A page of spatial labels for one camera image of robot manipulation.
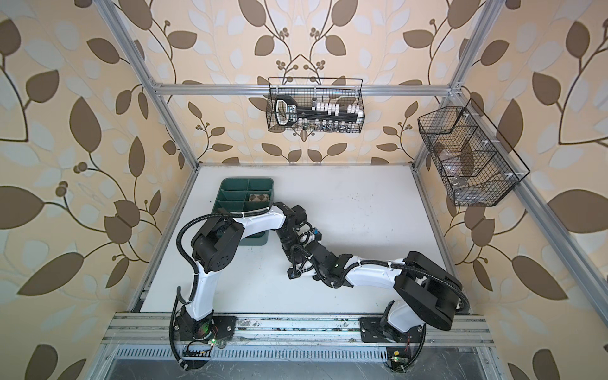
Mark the brown argyle sock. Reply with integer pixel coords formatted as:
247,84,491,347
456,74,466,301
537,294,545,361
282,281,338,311
249,193,271,203

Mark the green divided organizer tray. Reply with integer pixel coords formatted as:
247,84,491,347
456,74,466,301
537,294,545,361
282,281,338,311
211,176,275,246

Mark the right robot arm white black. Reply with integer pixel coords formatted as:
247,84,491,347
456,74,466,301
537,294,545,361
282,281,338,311
283,242,470,373

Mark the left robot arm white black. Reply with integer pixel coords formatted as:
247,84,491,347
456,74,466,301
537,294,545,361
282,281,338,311
169,202,322,371

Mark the black tool set in basket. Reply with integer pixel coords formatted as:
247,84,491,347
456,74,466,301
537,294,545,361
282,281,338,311
269,95,365,128

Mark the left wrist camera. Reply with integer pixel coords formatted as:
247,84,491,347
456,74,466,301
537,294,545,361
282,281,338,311
311,228,322,241

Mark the black wire basket back wall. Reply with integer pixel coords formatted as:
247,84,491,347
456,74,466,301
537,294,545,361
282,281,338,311
265,75,366,134

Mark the black wire basket wall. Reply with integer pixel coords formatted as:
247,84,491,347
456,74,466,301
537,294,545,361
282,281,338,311
265,75,366,134
417,99,530,207

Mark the black wire basket right wall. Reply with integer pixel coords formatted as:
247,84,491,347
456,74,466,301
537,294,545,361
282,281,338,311
417,99,530,207

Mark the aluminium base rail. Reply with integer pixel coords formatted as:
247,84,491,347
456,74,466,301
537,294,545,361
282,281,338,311
101,313,496,363

